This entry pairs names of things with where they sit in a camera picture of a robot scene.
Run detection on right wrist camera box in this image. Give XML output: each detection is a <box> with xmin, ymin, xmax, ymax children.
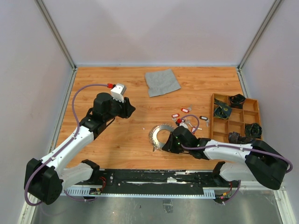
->
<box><xmin>179</xmin><ymin>120</ymin><xmax>188</xmax><ymax>129</ymax></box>

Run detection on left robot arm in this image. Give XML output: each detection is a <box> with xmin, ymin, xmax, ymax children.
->
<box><xmin>24</xmin><ymin>92</ymin><xmax>136</xmax><ymax>206</ymax></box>

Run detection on grey cloth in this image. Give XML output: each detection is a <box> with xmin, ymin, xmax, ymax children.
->
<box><xmin>145</xmin><ymin>69</ymin><xmax>181</xmax><ymax>97</ymax></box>

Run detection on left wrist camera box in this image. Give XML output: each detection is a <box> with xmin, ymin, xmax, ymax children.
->
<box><xmin>110</xmin><ymin>84</ymin><xmax>127</xmax><ymax>103</ymax></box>

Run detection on rolled dark tie right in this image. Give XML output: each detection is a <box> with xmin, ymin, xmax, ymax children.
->
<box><xmin>244</xmin><ymin>123</ymin><xmax>263</xmax><ymax>138</ymax></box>

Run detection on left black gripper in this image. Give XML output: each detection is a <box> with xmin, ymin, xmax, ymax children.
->
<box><xmin>104</xmin><ymin>95</ymin><xmax>136</xmax><ymax>122</ymax></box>

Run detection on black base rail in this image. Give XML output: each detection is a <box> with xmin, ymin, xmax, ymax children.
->
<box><xmin>75</xmin><ymin>169</ymin><xmax>230</xmax><ymax>195</ymax></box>

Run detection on red key tag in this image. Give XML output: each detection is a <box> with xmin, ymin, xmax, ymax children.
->
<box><xmin>171</xmin><ymin>113</ymin><xmax>180</xmax><ymax>122</ymax></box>
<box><xmin>181</xmin><ymin>105</ymin><xmax>192</xmax><ymax>113</ymax></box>
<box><xmin>188</xmin><ymin>123</ymin><xmax>202</xmax><ymax>134</ymax></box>

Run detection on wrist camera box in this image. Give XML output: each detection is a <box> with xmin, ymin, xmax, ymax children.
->
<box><xmin>179</xmin><ymin>120</ymin><xmax>188</xmax><ymax>129</ymax></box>
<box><xmin>110</xmin><ymin>84</ymin><xmax>127</xmax><ymax>103</ymax></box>

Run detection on wooden compartment tray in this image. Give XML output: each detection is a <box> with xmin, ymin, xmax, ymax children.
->
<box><xmin>209</xmin><ymin>93</ymin><xmax>262</xmax><ymax>143</ymax></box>

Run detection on rolled black tie top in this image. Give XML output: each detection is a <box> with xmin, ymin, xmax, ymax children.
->
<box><xmin>228</xmin><ymin>94</ymin><xmax>246</xmax><ymax>109</ymax></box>

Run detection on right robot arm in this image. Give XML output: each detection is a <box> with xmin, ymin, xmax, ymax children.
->
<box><xmin>162</xmin><ymin>126</ymin><xmax>293</xmax><ymax>190</ymax></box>

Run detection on black key tag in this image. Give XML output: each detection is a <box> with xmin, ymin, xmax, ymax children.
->
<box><xmin>199</xmin><ymin>116</ymin><xmax>210</xmax><ymax>127</ymax></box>

